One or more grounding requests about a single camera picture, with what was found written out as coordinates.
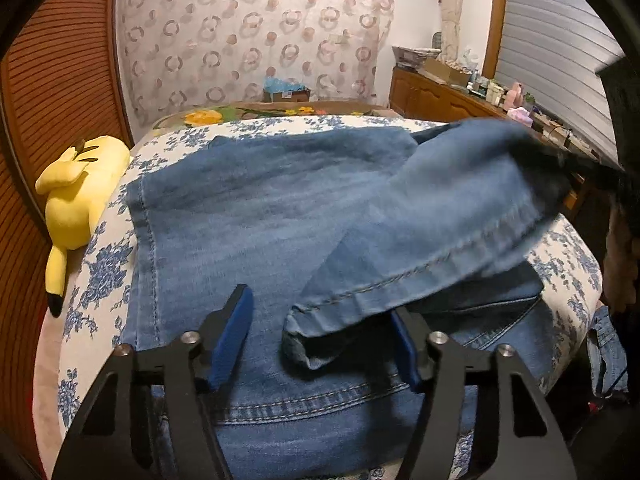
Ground circle pattern sheer curtain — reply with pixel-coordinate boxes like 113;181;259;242
116;0;394;128

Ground cardboard box with blue bag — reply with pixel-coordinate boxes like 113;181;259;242
262;76;310;103

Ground beige tied side curtain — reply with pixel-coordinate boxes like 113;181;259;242
440;0;463;62

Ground pink bottle on sideboard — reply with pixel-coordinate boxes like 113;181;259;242
502;81;524;112

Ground long wooden sideboard cabinet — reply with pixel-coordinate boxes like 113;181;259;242
388;66;611;220

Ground grey window roller blind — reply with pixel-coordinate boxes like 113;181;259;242
496;0;623;160

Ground person's hand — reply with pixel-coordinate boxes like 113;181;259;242
602;202;639;312

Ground blue floral white bedsheet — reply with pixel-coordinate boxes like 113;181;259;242
55;112;604;480

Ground brown louvered wardrobe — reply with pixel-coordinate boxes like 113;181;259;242
1;0;134;479

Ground pink tissue pack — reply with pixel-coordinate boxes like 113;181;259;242
506;107;533;127

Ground yellow Pikachu plush toy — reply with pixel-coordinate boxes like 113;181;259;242
35;136;130;318

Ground colourful flower pattern blanket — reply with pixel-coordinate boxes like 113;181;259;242
151;101;399;136

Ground blue denim jeans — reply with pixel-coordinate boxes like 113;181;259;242
119;117;574;479

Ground stack of papers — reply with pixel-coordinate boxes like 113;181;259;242
392;46;440;70

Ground cardboard box on sideboard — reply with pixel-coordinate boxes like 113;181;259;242
423;58;471;87

